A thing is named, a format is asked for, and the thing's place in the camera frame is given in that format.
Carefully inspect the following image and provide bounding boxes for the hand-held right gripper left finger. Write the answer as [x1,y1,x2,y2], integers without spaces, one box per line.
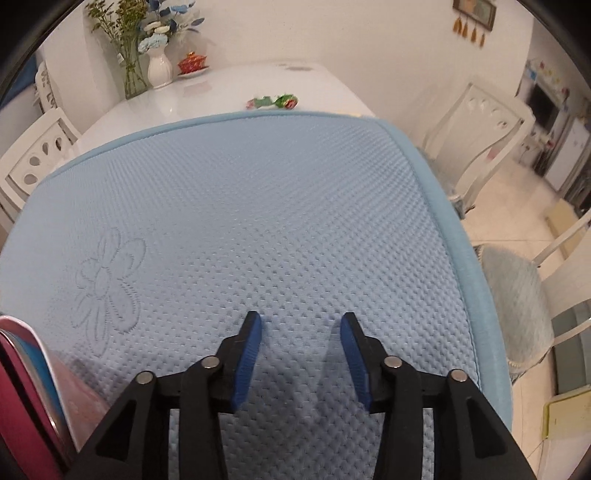
[69,311,263,480]

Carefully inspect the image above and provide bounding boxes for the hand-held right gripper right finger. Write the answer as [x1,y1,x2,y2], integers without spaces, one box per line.
[340,312,539,480]

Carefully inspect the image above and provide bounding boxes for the magenta steel bowl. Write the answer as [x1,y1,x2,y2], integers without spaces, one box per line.
[0,316,77,480]

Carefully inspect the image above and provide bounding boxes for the light blue textured mat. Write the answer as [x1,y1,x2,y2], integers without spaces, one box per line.
[0,111,514,480]

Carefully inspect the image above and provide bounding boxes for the light blue fluffy seat cushion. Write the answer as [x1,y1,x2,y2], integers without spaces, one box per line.
[480,244,555,371]

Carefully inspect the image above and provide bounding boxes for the yellow green board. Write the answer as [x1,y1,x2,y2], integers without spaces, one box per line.
[542,390,591,440]

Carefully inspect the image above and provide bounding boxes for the white chair with fluffy cushion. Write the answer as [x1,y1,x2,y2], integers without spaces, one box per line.
[479,210,591,385]

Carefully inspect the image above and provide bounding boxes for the beige cardboard box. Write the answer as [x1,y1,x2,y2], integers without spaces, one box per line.
[547,203,584,262]

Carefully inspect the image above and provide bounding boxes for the white chair with teardrop cutouts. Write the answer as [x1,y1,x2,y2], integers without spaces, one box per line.
[413,82,536,219]

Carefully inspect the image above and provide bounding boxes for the white appliance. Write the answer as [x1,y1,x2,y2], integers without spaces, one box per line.
[545,117,591,193]

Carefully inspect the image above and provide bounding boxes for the white ceramic vase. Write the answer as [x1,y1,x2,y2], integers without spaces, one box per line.
[147,48,174,89]

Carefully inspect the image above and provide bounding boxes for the white chair with oval cutouts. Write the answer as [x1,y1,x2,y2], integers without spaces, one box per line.
[0,107,83,223]

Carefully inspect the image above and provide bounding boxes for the clear glass vase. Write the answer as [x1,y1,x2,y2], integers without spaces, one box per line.
[121,41,149,100]

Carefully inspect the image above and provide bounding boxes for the white shelf with dark screen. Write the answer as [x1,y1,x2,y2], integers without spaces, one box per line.
[517,58,574,168]

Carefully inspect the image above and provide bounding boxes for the white printed cloth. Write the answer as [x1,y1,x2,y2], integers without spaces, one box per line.
[34,60,62,114]

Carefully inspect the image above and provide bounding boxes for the blue and white artificial flowers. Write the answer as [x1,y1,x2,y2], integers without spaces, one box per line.
[137,0,206,54]

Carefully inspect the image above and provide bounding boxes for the golden hanging ornaments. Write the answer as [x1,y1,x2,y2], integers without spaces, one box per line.
[452,16,486,48]

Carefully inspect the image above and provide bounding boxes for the green dried plant stems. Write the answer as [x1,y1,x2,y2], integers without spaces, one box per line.
[85,0,149,61]

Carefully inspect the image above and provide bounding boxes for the framed wall picture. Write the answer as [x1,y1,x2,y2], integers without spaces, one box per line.
[452,0,498,31]

